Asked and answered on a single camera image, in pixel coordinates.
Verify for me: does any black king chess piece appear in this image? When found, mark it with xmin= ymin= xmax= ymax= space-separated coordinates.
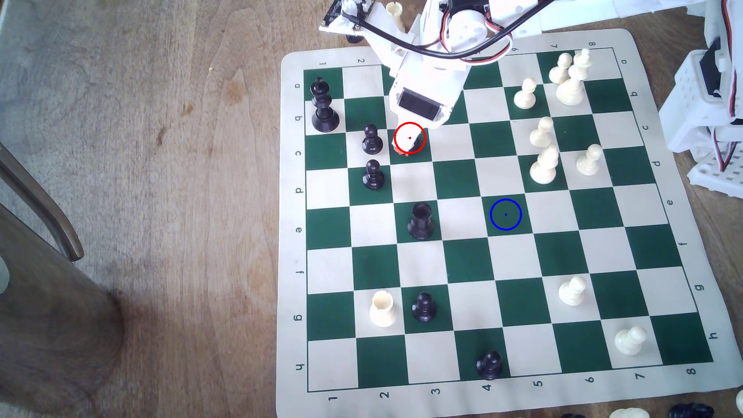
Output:
xmin=310 ymin=77 xmax=341 ymax=133

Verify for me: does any white queen chess piece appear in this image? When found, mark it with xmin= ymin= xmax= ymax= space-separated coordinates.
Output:
xmin=555 ymin=48 xmax=593 ymax=107

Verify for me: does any white bishop chess piece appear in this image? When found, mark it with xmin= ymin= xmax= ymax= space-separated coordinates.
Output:
xmin=529 ymin=145 xmax=560 ymax=185

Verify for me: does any white pawn chess piece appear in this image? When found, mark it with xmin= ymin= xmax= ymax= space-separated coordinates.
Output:
xmin=558 ymin=275 xmax=587 ymax=307
xmin=576 ymin=144 xmax=603 ymax=176
xmin=548 ymin=52 xmax=574 ymax=85
xmin=614 ymin=325 xmax=647 ymax=356
xmin=529 ymin=116 xmax=555 ymax=148
xmin=513 ymin=77 xmax=538 ymax=110

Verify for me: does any dark wooden chair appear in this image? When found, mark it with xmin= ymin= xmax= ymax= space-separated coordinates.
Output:
xmin=0 ymin=141 xmax=125 ymax=416

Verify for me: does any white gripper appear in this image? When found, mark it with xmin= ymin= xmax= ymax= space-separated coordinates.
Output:
xmin=387 ymin=48 xmax=472 ymax=156

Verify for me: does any green and white chess mat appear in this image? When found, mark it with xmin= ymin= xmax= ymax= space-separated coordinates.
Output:
xmin=276 ymin=28 xmax=743 ymax=418

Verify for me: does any gripper camera module with mount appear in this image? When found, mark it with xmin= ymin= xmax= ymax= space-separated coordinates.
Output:
xmin=319 ymin=0 xmax=408 ymax=57

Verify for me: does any black rook chess piece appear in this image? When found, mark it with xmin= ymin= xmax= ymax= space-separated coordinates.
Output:
xmin=407 ymin=201 xmax=435 ymax=241

